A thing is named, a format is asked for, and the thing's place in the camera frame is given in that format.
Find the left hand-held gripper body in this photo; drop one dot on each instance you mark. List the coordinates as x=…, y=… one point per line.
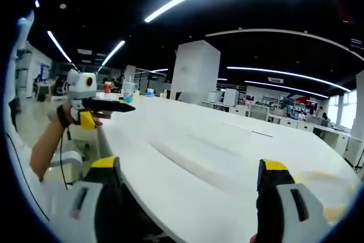
x=81, y=86

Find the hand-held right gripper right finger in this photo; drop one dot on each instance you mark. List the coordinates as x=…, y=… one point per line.
x=295, y=206

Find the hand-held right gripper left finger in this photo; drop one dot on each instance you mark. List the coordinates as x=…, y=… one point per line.
x=85, y=197

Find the small blue box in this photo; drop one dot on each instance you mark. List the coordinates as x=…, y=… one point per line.
x=149, y=92

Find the person's left hand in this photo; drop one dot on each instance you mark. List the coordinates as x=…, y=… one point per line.
x=74, y=115

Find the person's right hand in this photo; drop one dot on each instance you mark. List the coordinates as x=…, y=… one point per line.
x=253, y=239

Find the red container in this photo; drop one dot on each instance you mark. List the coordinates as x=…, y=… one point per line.
x=107, y=87

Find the white drink cup with straw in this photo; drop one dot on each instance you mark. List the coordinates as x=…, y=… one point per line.
x=128, y=90

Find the person's white shirt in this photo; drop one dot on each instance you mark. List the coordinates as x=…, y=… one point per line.
x=25, y=174

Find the white square pillar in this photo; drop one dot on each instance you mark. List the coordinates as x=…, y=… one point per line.
x=196, y=72

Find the white cabinet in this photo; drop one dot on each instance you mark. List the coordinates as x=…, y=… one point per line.
x=231, y=97

